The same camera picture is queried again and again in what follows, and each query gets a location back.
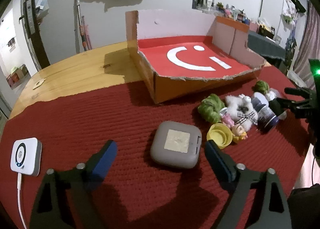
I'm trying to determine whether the white plush toy with bow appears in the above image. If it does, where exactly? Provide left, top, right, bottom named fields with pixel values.
left=221, top=94, right=259, bottom=130

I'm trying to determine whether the striped curtain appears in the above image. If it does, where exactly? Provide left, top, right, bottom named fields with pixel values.
left=292, top=7, right=320, bottom=90

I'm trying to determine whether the green plush toy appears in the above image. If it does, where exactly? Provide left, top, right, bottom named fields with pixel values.
left=254, top=80, right=270, bottom=94
left=197, top=93, right=225, bottom=123

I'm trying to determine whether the black yellow bag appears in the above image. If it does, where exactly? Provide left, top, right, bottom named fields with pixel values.
left=259, top=26, right=275, bottom=38

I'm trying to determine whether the purple bottle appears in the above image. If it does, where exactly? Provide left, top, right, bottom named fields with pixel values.
left=251, top=93, right=280, bottom=131

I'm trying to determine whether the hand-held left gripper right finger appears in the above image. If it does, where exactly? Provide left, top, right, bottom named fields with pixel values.
left=205, top=139, right=293, bottom=229

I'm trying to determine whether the hanging plastic bag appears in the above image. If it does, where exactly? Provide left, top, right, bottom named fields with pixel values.
left=35, top=0, right=49, bottom=23

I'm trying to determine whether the mop stick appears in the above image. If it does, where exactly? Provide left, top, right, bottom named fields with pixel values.
left=74, top=0, right=88, bottom=52

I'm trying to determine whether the grey square case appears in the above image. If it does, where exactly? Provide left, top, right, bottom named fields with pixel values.
left=150, top=121, right=202, bottom=169

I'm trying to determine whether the pink small toy cup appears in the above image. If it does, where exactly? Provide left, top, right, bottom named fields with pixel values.
left=221, top=114, right=234, bottom=128

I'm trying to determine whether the white square device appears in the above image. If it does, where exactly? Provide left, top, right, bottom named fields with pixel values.
left=10, top=137, right=42, bottom=177

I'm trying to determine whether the dark cloth covered table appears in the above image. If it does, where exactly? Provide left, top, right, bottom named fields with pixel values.
left=247, top=31, right=288, bottom=70

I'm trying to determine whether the yellow doll figurine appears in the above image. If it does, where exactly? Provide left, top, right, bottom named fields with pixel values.
left=231, top=124, right=248, bottom=143

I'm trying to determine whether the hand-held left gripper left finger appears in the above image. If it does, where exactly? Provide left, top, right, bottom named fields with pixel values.
left=29, top=140, right=118, bottom=229

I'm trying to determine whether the dark door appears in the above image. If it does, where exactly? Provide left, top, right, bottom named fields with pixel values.
left=21, top=0, right=50, bottom=71

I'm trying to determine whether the row of toiletry bottles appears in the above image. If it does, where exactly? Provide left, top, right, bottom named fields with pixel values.
left=215, top=2, right=250, bottom=25

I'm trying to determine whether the white cable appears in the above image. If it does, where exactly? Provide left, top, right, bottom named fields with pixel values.
left=17, top=173, right=28, bottom=229

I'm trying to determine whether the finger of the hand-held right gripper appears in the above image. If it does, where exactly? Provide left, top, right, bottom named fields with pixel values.
left=284, top=87, right=314, bottom=102
left=275, top=97, right=313, bottom=120

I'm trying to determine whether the yellow lid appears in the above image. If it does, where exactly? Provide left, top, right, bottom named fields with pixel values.
left=207, top=123, right=234, bottom=148

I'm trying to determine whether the cardboard box with red base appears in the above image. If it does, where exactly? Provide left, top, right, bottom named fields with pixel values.
left=125, top=11, right=267, bottom=105

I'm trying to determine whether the wooden tag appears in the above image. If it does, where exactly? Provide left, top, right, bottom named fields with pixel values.
left=33, top=78, right=47, bottom=90

